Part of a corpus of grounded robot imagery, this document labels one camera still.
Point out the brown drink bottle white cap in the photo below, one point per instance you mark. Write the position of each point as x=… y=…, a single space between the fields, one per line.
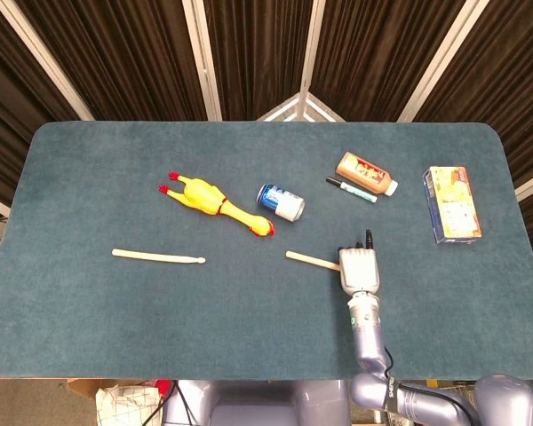
x=364 y=172

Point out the blue carpet table mat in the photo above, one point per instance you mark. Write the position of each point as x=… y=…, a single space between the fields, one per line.
x=115 y=319

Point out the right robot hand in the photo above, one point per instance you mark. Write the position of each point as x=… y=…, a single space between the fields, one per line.
x=360 y=270

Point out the white checked bag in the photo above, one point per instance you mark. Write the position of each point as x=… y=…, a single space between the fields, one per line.
x=124 y=406

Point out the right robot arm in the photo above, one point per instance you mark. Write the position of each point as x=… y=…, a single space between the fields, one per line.
x=368 y=337

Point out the grey robot torso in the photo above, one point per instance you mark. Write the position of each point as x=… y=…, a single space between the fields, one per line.
x=257 y=404

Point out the white triangular frame base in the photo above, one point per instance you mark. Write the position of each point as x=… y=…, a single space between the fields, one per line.
x=276 y=109

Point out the yellow and blue carton box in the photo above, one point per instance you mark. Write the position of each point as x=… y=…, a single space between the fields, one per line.
x=453 y=204

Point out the yellow rubber chicken toy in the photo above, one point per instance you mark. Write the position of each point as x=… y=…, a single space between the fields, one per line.
x=200 y=195

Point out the brown cardboard box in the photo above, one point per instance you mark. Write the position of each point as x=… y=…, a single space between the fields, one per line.
x=89 y=387

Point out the small red object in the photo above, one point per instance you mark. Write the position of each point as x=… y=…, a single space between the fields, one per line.
x=163 y=386

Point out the white marker pen black cap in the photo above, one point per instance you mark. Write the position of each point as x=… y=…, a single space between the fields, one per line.
x=355 y=191

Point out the blue and white soda can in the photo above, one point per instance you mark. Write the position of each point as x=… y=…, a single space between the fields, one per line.
x=282 y=203

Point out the wooden drumstick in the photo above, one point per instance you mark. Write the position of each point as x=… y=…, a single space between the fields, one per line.
x=311 y=260
x=160 y=256

